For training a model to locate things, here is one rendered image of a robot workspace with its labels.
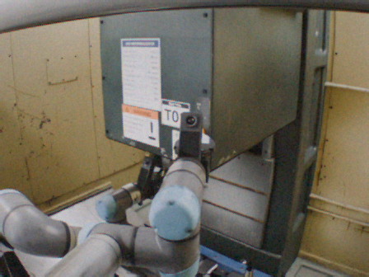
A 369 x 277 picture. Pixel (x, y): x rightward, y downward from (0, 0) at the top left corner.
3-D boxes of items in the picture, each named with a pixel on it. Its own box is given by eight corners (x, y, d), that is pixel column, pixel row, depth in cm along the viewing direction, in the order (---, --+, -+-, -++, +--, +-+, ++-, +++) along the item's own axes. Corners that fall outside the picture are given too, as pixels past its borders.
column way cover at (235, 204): (259, 251, 157) (271, 161, 140) (189, 221, 185) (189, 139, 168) (263, 246, 161) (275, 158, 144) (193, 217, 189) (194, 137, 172)
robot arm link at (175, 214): (147, 243, 48) (144, 197, 45) (162, 208, 58) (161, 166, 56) (197, 248, 47) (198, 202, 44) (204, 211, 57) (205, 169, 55)
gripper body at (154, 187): (151, 188, 121) (128, 201, 113) (150, 168, 118) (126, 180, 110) (166, 194, 117) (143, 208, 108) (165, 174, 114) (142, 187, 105)
